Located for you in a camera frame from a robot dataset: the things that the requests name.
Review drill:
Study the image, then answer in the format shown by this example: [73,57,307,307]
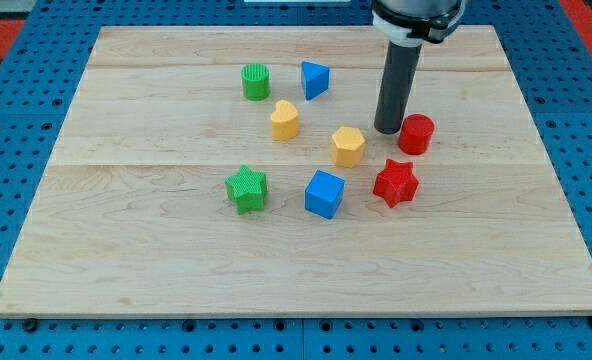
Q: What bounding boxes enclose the blue triangle block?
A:
[301,61,330,101]

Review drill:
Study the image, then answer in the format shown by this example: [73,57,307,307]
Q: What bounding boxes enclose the red cylinder block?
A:
[398,114,435,155]

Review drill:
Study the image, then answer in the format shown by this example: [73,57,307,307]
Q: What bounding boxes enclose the light wooden board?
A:
[0,25,592,319]

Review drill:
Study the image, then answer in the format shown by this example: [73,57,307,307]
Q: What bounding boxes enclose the green cylinder block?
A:
[241,63,270,101]

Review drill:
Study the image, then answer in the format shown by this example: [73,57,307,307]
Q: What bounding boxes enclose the blue cube block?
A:
[304,170,345,219]

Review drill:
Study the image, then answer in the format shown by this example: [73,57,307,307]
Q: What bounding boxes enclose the red star block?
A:
[373,158,420,208]

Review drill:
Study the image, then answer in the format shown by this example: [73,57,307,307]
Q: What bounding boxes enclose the yellow heart block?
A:
[270,100,299,141]

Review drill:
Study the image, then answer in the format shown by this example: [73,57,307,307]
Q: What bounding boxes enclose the green star block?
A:
[225,165,267,215]

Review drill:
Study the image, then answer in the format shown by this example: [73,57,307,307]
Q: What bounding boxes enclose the yellow hexagon block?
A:
[330,126,366,168]

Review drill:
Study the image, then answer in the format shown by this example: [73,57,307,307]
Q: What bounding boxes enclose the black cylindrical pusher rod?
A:
[374,42,422,135]

